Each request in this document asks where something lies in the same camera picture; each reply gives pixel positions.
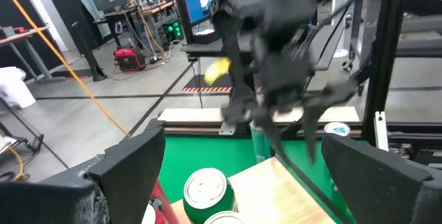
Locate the wooden board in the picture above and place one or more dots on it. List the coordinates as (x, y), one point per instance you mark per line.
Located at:
(276, 196)

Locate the green Sprite soda can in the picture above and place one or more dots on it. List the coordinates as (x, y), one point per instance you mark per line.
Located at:
(207, 196)
(224, 218)

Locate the silver angle bracket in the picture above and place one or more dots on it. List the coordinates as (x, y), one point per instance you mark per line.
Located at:
(380, 130)

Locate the computer monitor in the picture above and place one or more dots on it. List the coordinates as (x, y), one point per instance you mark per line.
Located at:
(193, 2)

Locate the black device green lights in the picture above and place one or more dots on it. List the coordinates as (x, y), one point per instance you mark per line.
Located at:
(174, 30)

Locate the white trash bin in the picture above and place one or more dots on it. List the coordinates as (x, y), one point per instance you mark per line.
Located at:
(14, 85)

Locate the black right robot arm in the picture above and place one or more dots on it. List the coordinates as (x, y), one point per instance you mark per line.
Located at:
(276, 6)

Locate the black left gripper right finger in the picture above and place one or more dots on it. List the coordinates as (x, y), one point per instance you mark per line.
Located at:
(397, 196)

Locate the green table mat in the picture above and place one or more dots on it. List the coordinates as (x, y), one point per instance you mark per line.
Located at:
(200, 155)

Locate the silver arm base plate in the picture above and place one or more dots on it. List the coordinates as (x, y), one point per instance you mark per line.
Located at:
(228, 129)

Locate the wooden top work table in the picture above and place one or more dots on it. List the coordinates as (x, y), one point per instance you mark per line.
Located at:
(138, 11)

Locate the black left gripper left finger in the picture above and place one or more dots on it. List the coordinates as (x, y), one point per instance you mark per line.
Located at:
(52, 203)

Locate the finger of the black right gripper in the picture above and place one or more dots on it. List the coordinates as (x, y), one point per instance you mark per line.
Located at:
(271, 130)
(313, 127)

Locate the red black power station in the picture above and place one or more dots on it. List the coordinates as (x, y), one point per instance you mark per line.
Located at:
(129, 59)

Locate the white tower fan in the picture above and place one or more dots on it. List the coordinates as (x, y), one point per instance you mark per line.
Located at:
(340, 16)

